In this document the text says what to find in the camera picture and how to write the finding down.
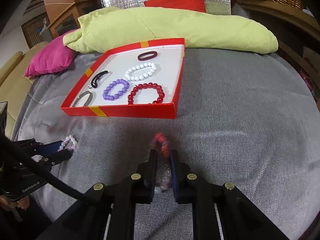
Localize window grille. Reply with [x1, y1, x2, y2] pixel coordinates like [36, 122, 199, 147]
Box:
[21, 12, 51, 49]

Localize black hair band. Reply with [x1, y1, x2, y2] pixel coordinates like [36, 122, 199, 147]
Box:
[90, 70, 110, 89]

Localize grey blanket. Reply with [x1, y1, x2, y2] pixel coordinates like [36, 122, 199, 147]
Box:
[11, 46, 318, 240]

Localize wooden shelf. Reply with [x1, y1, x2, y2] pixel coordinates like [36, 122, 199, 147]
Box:
[236, 0, 320, 85]

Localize red bead bracelet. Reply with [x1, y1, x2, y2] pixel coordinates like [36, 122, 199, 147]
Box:
[127, 82, 165, 105]

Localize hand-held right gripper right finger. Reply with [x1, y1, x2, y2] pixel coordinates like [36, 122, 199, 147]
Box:
[171, 149, 291, 240]

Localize silver metal bangle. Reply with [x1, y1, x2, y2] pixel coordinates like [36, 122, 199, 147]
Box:
[72, 90, 97, 108]

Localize red pillow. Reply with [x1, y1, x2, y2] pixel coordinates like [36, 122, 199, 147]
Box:
[144, 0, 207, 14]

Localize pink striped clear bead bracelet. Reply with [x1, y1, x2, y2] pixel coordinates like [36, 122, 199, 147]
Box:
[149, 133, 173, 193]

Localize white bead bracelet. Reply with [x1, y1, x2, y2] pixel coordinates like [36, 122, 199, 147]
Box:
[125, 62, 157, 82]

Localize red shallow box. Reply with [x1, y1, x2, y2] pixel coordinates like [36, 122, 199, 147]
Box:
[60, 38, 186, 119]

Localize light green quilt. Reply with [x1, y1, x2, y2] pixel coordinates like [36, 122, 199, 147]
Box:
[62, 6, 279, 54]

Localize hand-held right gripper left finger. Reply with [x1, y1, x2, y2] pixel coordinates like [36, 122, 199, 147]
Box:
[47, 149, 158, 240]

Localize wooden cabinet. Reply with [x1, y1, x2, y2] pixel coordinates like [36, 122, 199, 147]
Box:
[47, 0, 101, 39]

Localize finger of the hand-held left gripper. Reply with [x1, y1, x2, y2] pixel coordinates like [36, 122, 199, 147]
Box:
[31, 139, 66, 156]
[37, 149, 74, 171]

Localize person's left hand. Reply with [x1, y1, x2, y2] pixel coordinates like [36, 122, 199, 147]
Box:
[0, 194, 29, 212]

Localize magenta pillow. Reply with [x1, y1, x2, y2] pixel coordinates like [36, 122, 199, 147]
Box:
[24, 30, 77, 77]

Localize beige leather sofa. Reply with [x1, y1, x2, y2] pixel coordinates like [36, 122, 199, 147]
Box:
[0, 41, 51, 140]

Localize black cable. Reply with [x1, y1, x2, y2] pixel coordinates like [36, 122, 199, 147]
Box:
[0, 132, 113, 204]

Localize purple bead bracelet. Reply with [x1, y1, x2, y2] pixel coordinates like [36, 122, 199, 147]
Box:
[102, 79, 129, 101]

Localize dark red ring bangle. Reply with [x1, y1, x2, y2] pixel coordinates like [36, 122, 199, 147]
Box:
[137, 51, 158, 62]

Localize pearly bracelet with pink flower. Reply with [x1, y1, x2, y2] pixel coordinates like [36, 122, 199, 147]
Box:
[57, 135, 78, 153]

